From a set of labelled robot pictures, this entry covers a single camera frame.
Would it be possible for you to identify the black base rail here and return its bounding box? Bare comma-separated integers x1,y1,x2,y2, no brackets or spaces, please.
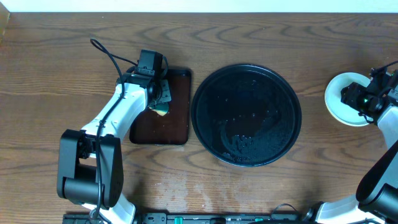
62,212,312,224

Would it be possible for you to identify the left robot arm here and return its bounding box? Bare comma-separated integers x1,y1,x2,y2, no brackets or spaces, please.
57,67,171,223

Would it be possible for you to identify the black rectangular tray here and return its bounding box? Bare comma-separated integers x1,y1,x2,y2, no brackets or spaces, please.
129,68,192,145

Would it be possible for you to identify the green yellow sponge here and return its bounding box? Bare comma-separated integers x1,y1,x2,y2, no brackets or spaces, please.
149,103,169,116

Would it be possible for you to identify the light blue plate front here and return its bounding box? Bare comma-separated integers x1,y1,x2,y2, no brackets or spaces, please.
325,72,370,127

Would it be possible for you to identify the black round tray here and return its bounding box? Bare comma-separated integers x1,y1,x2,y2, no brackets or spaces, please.
191,64,302,167

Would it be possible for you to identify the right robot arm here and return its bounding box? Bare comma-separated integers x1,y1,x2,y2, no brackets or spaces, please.
302,72,397,223

